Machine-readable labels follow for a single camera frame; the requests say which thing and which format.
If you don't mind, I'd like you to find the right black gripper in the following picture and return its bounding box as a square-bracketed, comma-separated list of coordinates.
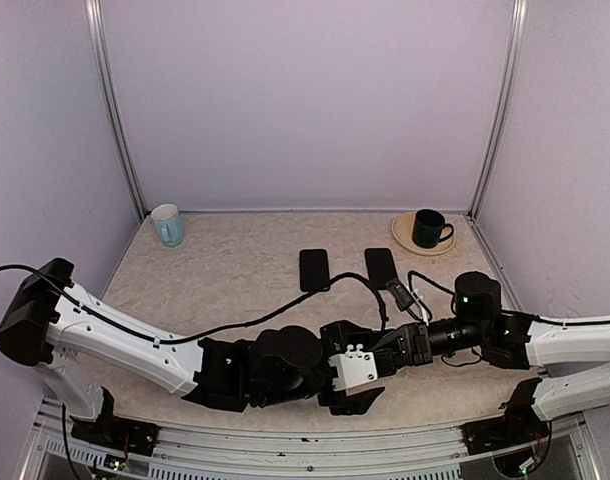
[373, 317, 488, 367]

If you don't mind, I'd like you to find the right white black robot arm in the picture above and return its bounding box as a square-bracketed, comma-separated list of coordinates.
[376, 271, 610, 455]

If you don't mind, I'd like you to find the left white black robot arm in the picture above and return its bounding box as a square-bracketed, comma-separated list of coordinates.
[0, 258, 382, 455]

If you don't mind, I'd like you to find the beige plate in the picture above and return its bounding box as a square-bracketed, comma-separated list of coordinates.
[391, 211, 456, 257]

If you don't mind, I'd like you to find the black mug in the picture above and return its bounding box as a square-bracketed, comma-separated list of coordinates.
[412, 209, 454, 249]

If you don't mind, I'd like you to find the light blue mug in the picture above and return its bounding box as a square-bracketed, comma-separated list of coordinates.
[150, 203, 184, 248]

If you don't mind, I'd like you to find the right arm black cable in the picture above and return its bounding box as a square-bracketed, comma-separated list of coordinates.
[407, 269, 610, 324]

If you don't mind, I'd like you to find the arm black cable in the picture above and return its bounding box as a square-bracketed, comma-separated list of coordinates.
[0, 264, 390, 346]
[407, 269, 610, 324]

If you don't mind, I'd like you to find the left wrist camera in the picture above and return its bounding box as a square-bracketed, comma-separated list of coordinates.
[328, 344, 378, 391]

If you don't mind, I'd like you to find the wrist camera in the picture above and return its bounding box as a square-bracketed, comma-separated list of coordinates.
[328, 344, 378, 391]
[386, 278, 433, 324]

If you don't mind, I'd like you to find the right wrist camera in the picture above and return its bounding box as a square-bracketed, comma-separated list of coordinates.
[386, 278, 433, 324]

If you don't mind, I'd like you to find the front aluminium rail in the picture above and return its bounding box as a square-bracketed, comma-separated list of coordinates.
[15, 399, 601, 479]

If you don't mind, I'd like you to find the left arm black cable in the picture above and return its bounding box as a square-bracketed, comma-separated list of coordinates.
[0, 264, 390, 346]

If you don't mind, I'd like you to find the right aluminium frame post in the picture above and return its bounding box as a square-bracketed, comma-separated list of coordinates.
[468, 0, 528, 223]

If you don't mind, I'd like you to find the aluminium frame post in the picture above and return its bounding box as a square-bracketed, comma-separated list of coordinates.
[468, 0, 528, 223]
[85, 0, 148, 222]

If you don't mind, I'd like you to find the left aluminium frame post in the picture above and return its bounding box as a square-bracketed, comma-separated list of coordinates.
[85, 0, 148, 222]

